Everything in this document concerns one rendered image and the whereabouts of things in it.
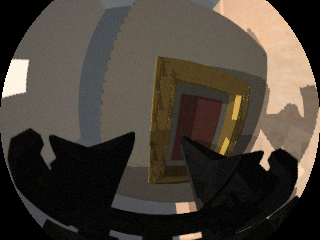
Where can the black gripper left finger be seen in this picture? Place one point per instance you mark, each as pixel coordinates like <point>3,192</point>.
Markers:
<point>102,164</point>

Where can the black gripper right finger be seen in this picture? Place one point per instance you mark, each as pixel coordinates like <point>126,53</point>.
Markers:
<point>210,172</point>

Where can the gold picture frame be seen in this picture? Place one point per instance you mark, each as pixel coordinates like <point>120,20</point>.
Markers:
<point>197,101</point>

